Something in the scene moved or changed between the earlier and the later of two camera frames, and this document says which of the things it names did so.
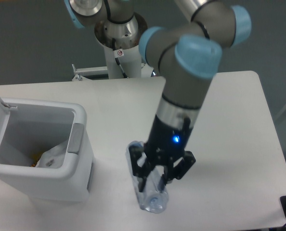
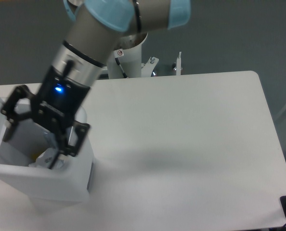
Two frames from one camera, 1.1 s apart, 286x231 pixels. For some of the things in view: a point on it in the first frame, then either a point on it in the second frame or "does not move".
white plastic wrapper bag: x=54 y=158 to x=34 y=165
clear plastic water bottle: x=151 y=199 to x=50 y=158
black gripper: x=166 y=140 to x=61 y=100
